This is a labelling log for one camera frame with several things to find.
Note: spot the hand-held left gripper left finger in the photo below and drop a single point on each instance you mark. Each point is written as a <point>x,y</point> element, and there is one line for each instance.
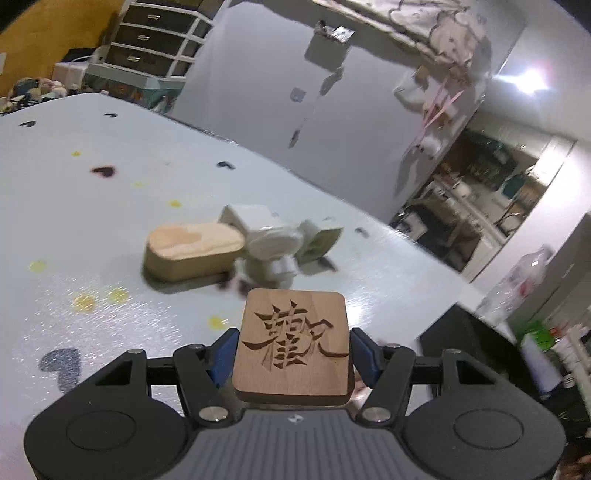
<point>224,357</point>

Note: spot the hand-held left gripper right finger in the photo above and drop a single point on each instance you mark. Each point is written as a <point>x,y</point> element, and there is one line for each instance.
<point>364,360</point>

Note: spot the carved wooden tile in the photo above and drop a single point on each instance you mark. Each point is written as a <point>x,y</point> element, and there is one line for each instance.
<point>291,346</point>

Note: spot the black cardboard box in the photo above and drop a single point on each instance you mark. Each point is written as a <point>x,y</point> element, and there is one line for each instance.
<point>466,341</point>

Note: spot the oval wooden block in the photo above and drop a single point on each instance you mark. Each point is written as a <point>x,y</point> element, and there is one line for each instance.
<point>184,258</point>

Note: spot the white round tape measure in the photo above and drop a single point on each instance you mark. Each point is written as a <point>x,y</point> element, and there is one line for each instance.
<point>272,242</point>

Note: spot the small white box yellowish side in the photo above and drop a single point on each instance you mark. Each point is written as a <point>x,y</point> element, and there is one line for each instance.
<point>321,240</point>

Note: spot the plain white box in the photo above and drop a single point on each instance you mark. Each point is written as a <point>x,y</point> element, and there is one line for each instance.
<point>247,216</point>

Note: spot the pile of plush toys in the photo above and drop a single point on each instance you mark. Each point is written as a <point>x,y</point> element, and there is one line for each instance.
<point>32,92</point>

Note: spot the white drawer cabinet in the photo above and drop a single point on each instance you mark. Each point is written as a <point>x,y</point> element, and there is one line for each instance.
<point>147,37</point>

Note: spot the patterned hanging cloth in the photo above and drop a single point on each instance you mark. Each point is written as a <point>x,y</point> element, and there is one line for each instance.
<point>415,27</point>

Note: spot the wall socket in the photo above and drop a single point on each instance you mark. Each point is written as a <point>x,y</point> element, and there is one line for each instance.
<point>298,93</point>

